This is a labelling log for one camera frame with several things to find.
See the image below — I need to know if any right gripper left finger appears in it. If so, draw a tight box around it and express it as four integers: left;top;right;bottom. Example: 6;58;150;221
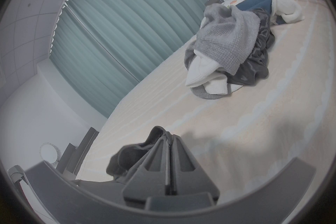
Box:
122;134;169;203

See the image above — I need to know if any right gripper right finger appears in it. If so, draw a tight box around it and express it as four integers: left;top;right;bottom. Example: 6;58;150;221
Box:
171;134;220;204

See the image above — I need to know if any black polo shirt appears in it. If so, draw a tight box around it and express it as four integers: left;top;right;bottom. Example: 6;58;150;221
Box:
106;126;174;184

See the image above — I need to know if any bed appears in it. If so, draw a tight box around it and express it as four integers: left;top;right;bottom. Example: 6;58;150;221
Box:
75;0;336;205

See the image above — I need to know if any pile of clothes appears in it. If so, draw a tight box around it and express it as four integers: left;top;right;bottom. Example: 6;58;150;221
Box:
184;0;305;100

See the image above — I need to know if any black chest of drawers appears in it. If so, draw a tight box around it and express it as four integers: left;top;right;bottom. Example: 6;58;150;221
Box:
56;127;99;176

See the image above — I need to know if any round white mirror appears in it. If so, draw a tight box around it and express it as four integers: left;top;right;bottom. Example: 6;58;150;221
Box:
39;142;59;165

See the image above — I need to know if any blue-green curtain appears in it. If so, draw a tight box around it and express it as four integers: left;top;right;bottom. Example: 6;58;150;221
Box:
49;6;140;119
65;0;210;85

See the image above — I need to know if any grey bedside table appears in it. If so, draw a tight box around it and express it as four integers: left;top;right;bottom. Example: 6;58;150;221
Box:
205;0;224;8

